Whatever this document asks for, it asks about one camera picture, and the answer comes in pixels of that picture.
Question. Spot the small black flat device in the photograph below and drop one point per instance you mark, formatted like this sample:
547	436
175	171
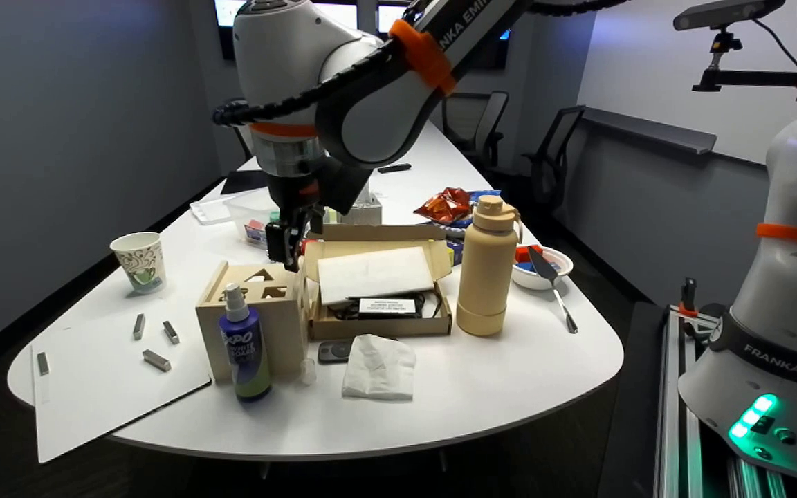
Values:
334	352

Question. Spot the small grey metal block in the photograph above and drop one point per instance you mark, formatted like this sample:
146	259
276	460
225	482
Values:
169	334
157	360
42	364
137	324

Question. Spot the grey whiteboard tray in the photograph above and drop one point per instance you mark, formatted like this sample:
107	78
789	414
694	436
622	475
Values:
648	128

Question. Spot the white foam sheet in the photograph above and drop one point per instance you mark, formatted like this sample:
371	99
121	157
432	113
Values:
375	274

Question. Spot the white bowl with red food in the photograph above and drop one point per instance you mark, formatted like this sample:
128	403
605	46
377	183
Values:
539	269

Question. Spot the white paper cup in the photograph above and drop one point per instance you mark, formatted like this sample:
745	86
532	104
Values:
139	262

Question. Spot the black office chair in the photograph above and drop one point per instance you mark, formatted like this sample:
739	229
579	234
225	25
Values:
554	147
478	126

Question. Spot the metal spoon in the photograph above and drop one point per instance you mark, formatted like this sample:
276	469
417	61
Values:
559	297

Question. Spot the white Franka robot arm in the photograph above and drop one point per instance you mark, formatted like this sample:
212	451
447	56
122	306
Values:
288	56

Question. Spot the orange snack bag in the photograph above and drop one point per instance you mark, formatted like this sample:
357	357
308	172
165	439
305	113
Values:
447	205

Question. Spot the aluminium frame rail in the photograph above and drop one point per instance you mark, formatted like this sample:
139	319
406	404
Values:
678	404

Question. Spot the clear plastic marker container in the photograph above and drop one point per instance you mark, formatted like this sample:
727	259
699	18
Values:
252	223

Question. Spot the wooden shape sorter box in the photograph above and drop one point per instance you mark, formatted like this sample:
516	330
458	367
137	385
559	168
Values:
276	335

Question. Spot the black item inside cardboard box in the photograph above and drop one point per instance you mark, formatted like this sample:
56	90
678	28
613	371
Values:
389	306

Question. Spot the tan insulated water bottle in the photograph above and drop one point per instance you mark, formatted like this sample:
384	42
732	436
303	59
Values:
487	277

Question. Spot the white grey device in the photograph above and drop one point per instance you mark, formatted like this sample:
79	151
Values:
363	212

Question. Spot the dark flat tablet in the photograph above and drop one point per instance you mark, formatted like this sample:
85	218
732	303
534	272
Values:
244	180

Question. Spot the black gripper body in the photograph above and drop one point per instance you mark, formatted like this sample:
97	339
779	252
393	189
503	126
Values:
295	196

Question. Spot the white crumpled napkin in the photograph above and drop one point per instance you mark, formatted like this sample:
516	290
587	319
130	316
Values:
380	368

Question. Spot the white paper sheet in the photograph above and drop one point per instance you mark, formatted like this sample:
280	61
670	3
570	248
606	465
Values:
208	212

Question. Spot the camera on black mount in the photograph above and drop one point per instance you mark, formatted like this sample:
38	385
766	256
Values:
727	16

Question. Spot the brown cardboard box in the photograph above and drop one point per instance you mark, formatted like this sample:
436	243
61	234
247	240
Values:
330	277

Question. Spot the large white board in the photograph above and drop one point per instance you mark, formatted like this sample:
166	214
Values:
96	377

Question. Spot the wooden shape sorter lid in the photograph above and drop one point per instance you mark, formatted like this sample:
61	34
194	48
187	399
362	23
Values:
251	281

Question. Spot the black pen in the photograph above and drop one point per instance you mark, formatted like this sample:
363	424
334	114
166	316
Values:
393	168

